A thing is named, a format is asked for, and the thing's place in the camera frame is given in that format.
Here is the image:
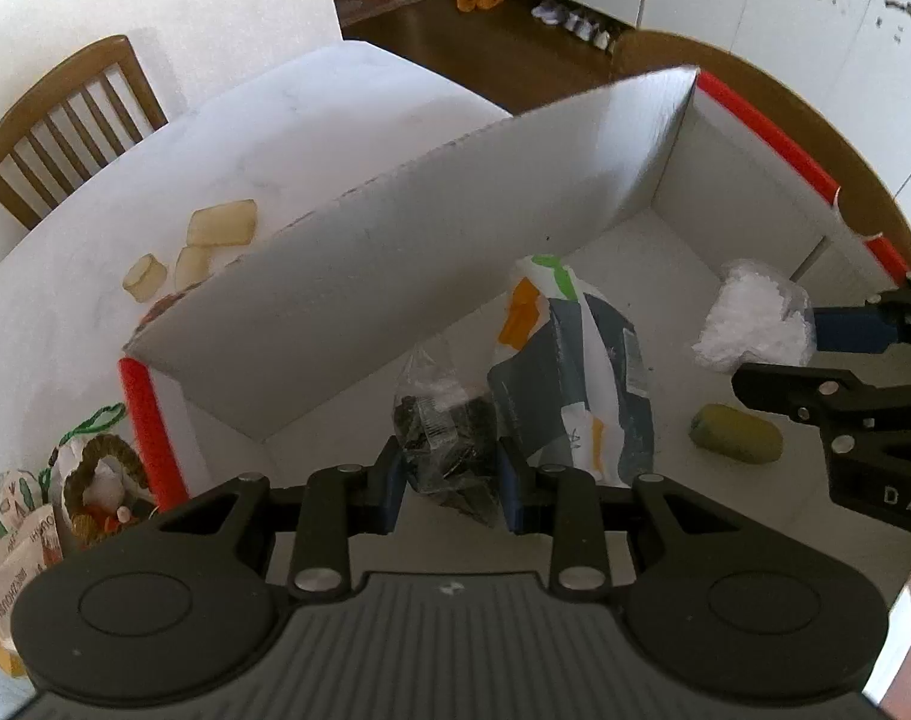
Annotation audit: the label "small round yellow block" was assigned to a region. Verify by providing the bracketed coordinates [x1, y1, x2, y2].
[122, 253, 169, 304]

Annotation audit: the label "large yellow translucent block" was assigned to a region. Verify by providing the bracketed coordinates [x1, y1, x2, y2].
[185, 199, 259, 250]

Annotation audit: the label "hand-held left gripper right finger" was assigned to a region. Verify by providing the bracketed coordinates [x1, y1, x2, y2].
[498, 435, 756, 595]

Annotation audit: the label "white grey orange plastic bag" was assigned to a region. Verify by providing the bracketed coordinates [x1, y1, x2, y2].
[486, 253, 659, 488]

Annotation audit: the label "white pouch with green print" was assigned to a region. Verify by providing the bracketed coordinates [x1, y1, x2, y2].
[0, 468, 43, 539]

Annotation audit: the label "white cardboard box red edges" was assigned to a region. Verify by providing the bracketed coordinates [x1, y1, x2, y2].
[118, 66, 911, 616]

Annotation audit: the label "wooden slat-back chair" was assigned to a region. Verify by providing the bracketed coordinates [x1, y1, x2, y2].
[0, 34, 170, 232]

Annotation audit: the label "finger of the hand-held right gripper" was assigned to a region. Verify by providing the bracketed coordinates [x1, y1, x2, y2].
[731, 362, 911, 470]
[811, 268, 911, 355]

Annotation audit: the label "row of shoes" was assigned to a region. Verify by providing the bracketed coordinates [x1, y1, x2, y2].
[530, 0, 627, 52]

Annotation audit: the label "beige printed snack packet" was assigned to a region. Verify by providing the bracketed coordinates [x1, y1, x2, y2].
[0, 519, 70, 680]

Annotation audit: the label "clear bag of white contents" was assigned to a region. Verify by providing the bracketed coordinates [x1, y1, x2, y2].
[691, 259, 816, 374]

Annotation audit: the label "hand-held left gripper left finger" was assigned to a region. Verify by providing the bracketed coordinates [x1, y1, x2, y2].
[151, 435, 410, 595]

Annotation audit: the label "mesh bag with green cord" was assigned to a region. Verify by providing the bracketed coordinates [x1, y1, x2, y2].
[44, 402, 128, 475]

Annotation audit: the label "clear bag of dark contents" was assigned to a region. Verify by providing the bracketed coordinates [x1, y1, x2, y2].
[391, 345, 505, 522]

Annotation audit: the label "yellow-green sponge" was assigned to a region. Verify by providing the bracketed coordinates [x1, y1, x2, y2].
[687, 403, 786, 464]

